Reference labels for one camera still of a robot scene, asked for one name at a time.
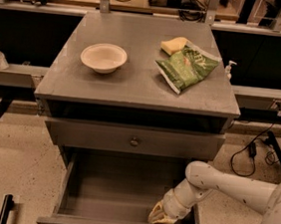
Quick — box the white bowl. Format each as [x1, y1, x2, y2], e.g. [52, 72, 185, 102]
[80, 43, 128, 74]

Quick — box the grey drawer cabinet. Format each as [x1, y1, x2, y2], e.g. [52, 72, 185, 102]
[35, 11, 240, 160]

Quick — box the yellow sponge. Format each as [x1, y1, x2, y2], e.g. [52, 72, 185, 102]
[160, 37, 188, 55]

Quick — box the black floor cable with adapter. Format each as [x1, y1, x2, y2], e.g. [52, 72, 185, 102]
[228, 117, 279, 181]

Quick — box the grey top drawer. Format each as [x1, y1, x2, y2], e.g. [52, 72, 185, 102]
[45, 117, 226, 161]

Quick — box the white pump bottle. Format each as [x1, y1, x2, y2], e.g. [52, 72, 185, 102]
[225, 61, 238, 81]

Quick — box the grey drawer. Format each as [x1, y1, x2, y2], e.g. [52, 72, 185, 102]
[37, 148, 200, 224]
[45, 117, 226, 161]

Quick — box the green chip bag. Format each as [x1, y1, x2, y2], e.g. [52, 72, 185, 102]
[155, 43, 221, 94]

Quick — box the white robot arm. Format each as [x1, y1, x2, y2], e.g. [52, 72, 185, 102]
[148, 161, 281, 224]

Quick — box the black object on floor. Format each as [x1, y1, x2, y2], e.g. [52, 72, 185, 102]
[0, 194, 14, 224]

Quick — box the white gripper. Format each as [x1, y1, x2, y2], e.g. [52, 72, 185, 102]
[148, 188, 194, 224]

